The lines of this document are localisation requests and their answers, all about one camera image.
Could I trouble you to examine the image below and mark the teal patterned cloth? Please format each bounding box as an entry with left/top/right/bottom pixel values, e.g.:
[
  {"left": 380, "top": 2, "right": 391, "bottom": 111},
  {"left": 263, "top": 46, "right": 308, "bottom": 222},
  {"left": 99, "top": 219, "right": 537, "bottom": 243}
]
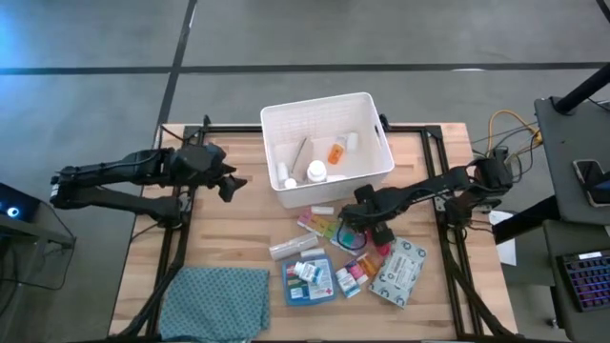
[{"left": 158, "top": 265, "right": 272, "bottom": 342}]

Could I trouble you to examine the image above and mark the black pole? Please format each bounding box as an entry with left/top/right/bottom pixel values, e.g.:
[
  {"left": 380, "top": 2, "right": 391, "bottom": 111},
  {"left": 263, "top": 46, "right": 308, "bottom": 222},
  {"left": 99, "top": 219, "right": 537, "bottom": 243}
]
[{"left": 555, "top": 61, "right": 610, "bottom": 115}]

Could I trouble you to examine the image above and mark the grey patterned packet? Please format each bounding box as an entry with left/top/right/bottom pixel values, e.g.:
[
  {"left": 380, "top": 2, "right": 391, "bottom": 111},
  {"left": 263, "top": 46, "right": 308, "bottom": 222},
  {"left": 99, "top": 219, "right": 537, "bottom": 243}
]
[{"left": 368, "top": 236, "right": 428, "bottom": 310}]

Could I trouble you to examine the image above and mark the rainbow pill organizer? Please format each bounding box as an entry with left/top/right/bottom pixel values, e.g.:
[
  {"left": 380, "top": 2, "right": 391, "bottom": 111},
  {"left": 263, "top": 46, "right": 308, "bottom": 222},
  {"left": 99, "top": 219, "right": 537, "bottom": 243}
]
[{"left": 296, "top": 212, "right": 368, "bottom": 252}]

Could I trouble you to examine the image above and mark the blue first aid kit case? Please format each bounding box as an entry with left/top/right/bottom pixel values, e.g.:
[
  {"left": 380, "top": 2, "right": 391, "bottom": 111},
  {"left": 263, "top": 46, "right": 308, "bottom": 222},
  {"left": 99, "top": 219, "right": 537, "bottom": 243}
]
[{"left": 281, "top": 254, "right": 337, "bottom": 307}]

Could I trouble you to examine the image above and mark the black metal table frame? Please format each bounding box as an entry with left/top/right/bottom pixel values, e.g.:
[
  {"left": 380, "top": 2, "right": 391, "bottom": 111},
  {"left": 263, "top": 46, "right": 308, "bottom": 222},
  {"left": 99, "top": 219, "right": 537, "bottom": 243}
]
[{"left": 142, "top": 113, "right": 506, "bottom": 342}]

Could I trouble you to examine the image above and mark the clear plastic tube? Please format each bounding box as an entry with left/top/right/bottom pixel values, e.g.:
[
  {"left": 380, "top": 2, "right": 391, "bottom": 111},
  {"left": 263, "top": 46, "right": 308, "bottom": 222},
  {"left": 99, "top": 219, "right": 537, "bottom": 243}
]
[{"left": 269, "top": 232, "right": 319, "bottom": 262}]

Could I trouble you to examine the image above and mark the white bottle blue label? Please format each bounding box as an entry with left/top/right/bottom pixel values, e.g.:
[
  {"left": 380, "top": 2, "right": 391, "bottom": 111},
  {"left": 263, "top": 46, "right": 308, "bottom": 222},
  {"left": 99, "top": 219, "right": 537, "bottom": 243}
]
[
  {"left": 293, "top": 260, "right": 324, "bottom": 286},
  {"left": 335, "top": 267, "right": 362, "bottom": 299}
]

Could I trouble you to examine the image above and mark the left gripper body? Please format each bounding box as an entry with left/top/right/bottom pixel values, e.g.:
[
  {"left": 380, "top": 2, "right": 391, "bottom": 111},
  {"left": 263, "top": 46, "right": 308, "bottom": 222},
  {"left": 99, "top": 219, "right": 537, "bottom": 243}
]
[{"left": 188, "top": 142, "right": 229, "bottom": 188}]

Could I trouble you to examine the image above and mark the yellow cable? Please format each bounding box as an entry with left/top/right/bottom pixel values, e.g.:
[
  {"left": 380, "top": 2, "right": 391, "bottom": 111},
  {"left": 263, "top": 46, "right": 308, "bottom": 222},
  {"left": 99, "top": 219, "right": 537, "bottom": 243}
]
[{"left": 485, "top": 109, "right": 544, "bottom": 163}]

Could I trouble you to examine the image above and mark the dark grey desk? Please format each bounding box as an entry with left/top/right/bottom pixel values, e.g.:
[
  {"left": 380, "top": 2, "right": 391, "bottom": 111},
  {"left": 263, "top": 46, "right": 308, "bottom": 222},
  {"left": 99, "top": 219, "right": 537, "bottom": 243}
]
[{"left": 542, "top": 219, "right": 610, "bottom": 343}]

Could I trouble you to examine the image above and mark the pink bottle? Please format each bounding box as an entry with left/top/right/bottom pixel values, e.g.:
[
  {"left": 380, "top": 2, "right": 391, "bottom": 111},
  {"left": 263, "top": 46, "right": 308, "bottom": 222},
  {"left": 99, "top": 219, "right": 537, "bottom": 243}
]
[{"left": 345, "top": 259, "right": 371, "bottom": 286}]

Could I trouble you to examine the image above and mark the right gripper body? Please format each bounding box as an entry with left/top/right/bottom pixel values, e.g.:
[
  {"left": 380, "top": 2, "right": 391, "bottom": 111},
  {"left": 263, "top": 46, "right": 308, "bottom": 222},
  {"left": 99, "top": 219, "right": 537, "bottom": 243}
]
[{"left": 353, "top": 184, "right": 397, "bottom": 228}]

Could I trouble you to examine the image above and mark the smartphone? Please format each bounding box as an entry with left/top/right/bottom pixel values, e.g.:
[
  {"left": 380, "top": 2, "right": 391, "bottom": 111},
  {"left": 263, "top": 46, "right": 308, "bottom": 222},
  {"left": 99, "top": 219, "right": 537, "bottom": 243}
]
[{"left": 571, "top": 159, "right": 610, "bottom": 209}]

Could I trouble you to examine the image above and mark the backlit keyboard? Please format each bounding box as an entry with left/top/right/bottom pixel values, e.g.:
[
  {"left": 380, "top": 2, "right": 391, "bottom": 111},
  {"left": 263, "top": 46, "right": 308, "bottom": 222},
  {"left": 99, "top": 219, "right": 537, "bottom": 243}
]
[{"left": 557, "top": 250, "right": 610, "bottom": 313}]

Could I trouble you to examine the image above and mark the white paper sheet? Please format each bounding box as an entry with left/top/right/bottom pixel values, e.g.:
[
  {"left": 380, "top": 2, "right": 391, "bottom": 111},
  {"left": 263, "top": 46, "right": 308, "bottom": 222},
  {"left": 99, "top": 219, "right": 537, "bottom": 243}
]
[{"left": 488, "top": 209, "right": 519, "bottom": 267}]

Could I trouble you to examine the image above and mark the grey metal stand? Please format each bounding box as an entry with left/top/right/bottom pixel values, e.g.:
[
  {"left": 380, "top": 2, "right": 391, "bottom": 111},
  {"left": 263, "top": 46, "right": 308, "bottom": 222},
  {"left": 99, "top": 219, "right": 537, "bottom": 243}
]
[{"left": 0, "top": 213, "right": 77, "bottom": 292}]

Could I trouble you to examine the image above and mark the black stand leg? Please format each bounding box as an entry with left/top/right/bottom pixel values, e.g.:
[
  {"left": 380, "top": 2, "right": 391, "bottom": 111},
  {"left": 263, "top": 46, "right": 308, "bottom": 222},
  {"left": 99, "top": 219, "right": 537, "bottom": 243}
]
[{"left": 490, "top": 194, "right": 561, "bottom": 245}]

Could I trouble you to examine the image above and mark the black device with blue light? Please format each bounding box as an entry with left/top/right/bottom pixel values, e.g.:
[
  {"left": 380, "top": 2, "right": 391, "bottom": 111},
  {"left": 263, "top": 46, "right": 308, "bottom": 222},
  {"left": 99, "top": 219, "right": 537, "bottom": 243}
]
[{"left": 0, "top": 183, "right": 42, "bottom": 223}]

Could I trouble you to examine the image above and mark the white plastic basket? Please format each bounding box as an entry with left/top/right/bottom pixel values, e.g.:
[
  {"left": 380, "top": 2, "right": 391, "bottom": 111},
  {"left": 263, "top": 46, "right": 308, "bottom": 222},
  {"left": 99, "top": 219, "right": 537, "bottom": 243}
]
[{"left": 259, "top": 91, "right": 397, "bottom": 210}]

